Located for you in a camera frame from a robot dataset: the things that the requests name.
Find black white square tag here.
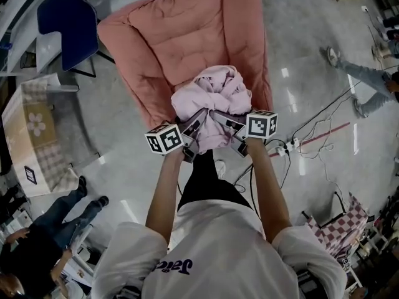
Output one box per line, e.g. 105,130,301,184
24,165,38,186

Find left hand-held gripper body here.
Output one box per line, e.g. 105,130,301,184
144,116,202,164

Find person's left forearm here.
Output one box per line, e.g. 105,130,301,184
145,149,186,244

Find grey harness strap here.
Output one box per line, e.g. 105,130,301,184
296,269,316,299

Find person's white shoe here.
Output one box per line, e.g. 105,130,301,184
214,159,227,180

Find pink cushioned lounge chair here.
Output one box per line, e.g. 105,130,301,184
97,0,274,130

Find person's white t-shirt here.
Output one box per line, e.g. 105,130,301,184
92,197,349,299

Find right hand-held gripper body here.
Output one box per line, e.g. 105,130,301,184
224,110,278,158

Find blue chair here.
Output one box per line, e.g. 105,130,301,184
36,0,115,79

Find person's right forearm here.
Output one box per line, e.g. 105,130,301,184
246,137,292,241

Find pink garment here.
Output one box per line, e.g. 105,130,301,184
170,64,252,155

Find black floor cable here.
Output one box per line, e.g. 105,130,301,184
292,87,355,140

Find person's black trousers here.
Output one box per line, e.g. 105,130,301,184
176,153,253,213

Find white floor cable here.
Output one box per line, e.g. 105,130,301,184
299,116,347,211

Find white shelving unit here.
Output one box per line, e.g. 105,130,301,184
0,0,103,77

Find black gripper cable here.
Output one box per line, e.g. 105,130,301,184
233,138,291,217

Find red checkered cloth box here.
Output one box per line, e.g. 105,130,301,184
307,193,370,258

